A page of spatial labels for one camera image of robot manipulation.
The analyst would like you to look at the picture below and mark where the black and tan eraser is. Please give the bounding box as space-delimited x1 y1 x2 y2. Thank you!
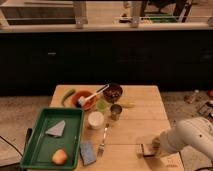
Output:
141 144 157 157

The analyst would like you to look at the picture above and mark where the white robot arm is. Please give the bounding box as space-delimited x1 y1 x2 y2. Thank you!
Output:
153 117 213 160

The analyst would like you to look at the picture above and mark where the small metal cup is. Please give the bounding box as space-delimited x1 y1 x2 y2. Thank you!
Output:
110 104 122 120

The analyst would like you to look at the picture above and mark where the light green cup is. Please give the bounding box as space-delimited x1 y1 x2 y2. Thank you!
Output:
96 99 109 113

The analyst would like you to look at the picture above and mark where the yellow corn cob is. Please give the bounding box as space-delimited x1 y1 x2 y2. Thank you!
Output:
119 103 135 108

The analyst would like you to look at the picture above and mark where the silver fork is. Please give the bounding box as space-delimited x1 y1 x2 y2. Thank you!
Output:
97 123 109 157

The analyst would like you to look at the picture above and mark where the white round container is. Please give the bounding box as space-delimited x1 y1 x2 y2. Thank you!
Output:
88 111 104 130

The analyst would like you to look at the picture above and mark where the dark brown bowl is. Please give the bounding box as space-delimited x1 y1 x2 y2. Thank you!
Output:
103 83 123 103

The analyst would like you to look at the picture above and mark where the blue sponge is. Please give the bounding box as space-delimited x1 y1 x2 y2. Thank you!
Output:
80 141 96 166

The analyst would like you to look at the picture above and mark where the orange plate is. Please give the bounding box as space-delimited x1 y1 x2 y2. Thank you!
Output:
71 90 97 111

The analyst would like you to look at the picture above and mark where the white dish brush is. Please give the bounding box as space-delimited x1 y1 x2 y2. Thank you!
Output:
76 84 109 107

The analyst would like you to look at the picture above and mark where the orange fruit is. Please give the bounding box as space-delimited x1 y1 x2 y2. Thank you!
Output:
52 149 68 165

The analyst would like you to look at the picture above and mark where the grey triangular cloth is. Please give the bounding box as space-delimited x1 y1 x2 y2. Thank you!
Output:
46 120 66 137

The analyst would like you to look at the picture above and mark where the green pepper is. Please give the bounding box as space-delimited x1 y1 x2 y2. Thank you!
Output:
61 89 75 107

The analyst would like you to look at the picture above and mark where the green plastic tray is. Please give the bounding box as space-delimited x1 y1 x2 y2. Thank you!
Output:
20 107 84 171

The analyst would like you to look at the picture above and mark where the black cable left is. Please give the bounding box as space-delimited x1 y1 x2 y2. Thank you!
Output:
0 135 24 169

